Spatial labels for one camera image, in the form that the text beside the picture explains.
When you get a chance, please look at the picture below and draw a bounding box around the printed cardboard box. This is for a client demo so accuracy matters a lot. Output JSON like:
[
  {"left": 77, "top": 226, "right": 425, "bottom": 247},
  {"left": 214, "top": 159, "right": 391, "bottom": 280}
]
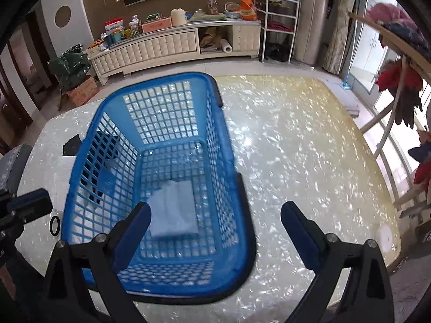
[{"left": 65, "top": 76, "right": 100, "bottom": 106}]

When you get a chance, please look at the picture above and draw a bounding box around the white metal shelf rack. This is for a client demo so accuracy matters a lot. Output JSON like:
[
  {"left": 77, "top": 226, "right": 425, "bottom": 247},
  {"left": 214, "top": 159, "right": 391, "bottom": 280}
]
[{"left": 254, "top": 0, "right": 301, "bottom": 64}]

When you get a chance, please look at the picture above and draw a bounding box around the dark blue garment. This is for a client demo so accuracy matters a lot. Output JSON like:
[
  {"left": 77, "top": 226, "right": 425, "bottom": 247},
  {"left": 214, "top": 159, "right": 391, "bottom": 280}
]
[{"left": 379, "top": 20, "right": 431, "bottom": 59}]

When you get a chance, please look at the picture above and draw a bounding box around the blue plastic basket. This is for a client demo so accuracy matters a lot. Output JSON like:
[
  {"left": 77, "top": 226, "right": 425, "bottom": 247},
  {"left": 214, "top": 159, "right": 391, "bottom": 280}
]
[{"left": 61, "top": 71, "right": 257, "bottom": 305}]

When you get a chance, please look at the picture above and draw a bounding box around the orange packet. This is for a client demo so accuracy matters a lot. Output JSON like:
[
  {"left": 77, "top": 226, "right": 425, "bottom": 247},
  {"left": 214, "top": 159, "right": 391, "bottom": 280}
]
[{"left": 240, "top": 0, "right": 258, "bottom": 21}]

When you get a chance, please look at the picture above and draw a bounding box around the patterned curtain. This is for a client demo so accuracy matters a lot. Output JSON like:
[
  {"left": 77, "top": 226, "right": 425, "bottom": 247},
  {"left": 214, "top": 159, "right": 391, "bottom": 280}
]
[{"left": 323, "top": 0, "right": 359, "bottom": 75}]

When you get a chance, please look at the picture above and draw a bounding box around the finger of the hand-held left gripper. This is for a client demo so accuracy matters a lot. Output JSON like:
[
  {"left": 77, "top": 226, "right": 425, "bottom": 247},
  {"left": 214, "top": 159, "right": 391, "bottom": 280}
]
[{"left": 7, "top": 188, "right": 54, "bottom": 224}]

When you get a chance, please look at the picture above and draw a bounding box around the light blue mop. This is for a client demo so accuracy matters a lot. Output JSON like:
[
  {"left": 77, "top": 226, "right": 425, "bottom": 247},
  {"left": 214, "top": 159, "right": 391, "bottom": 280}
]
[{"left": 342, "top": 0, "right": 362, "bottom": 90}]

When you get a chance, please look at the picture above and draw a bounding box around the white tufted media cabinet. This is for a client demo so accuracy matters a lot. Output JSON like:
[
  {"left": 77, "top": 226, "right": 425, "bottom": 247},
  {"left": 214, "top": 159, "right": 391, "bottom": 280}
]
[{"left": 88, "top": 20, "right": 261, "bottom": 86}]

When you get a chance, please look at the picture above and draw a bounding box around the tall grey air conditioner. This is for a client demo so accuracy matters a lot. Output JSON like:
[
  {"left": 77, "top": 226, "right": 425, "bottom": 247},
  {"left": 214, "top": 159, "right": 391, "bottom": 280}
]
[{"left": 293, "top": 0, "right": 332, "bottom": 66}]

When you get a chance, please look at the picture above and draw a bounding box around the pink box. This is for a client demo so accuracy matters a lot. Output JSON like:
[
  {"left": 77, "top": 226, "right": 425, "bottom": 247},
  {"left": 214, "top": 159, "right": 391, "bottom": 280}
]
[{"left": 141, "top": 17, "right": 173, "bottom": 34}]

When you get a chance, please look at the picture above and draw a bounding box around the white folded towel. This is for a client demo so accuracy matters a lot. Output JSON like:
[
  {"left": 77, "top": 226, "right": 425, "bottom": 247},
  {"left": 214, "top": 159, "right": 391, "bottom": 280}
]
[{"left": 147, "top": 180, "right": 200, "bottom": 239}]

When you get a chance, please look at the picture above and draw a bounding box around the wooden clothes rack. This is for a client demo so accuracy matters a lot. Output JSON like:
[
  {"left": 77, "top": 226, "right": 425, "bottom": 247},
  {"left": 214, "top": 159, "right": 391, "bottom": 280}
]
[{"left": 347, "top": 12, "right": 431, "bottom": 209}]

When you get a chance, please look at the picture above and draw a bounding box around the black bag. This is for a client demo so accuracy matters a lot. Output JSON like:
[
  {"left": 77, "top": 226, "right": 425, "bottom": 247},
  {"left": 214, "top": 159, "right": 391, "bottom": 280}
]
[{"left": 264, "top": 42, "right": 292, "bottom": 63}]

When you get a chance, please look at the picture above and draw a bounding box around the cream round container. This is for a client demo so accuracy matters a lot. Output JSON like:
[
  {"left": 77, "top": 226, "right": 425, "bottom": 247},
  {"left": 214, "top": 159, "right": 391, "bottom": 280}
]
[{"left": 171, "top": 8, "right": 187, "bottom": 26}]

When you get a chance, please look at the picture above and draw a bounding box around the red and white box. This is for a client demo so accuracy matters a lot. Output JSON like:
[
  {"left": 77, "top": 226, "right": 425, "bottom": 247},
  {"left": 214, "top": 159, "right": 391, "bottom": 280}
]
[{"left": 104, "top": 18, "right": 124, "bottom": 36}]

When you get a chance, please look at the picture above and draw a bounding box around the pink garment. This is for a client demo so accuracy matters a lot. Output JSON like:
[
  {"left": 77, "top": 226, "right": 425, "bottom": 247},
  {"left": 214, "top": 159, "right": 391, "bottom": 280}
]
[{"left": 365, "top": 3, "right": 409, "bottom": 27}]

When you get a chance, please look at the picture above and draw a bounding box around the brown paper bag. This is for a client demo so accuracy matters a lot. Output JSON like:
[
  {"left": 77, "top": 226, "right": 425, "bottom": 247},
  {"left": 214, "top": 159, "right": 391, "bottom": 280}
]
[{"left": 200, "top": 27, "right": 219, "bottom": 49}]

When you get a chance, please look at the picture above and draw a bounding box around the dark green scouring pad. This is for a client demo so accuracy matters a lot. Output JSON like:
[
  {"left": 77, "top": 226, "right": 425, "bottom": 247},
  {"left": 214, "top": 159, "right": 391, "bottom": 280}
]
[{"left": 62, "top": 133, "right": 118, "bottom": 165}]

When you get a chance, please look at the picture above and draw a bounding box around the dark brown garment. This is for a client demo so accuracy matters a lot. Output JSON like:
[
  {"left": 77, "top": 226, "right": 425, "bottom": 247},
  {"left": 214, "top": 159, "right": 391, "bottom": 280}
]
[{"left": 394, "top": 87, "right": 423, "bottom": 129}]

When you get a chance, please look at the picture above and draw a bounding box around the black plush dragon toy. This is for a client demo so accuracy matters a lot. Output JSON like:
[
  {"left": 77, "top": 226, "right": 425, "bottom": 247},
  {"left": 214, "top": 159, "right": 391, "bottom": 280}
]
[{"left": 82, "top": 156, "right": 117, "bottom": 206}]

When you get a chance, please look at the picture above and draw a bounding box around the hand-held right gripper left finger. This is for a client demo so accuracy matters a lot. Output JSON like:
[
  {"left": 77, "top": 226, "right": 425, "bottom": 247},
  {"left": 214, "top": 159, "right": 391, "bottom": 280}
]
[{"left": 40, "top": 202, "right": 153, "bottom": 323}]

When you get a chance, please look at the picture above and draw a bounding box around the green folded cloth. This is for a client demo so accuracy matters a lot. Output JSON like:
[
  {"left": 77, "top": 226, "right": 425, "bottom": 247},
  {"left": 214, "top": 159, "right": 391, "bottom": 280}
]
[{"left": 190, "top": 13, "right": 226, "bottom": 23}]

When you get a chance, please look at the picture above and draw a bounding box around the red garment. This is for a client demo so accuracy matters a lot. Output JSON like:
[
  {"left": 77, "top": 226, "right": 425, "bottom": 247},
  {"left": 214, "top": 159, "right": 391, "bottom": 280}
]
[{"left": 374, "top": 59, "right": 425, "bottom": 93}]

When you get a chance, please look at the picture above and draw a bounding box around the green plastic bag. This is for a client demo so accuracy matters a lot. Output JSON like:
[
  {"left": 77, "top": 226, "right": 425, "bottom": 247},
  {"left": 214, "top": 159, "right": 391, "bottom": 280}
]
[{"left": 48, "top": 44, "right": 92, "bottom": 91}]

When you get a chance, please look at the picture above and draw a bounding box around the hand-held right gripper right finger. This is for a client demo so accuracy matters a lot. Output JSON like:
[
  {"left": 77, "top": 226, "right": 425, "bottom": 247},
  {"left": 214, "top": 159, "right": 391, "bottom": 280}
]
[{"left": 280, "top": 201, "right": 397, "bottom": 323}]

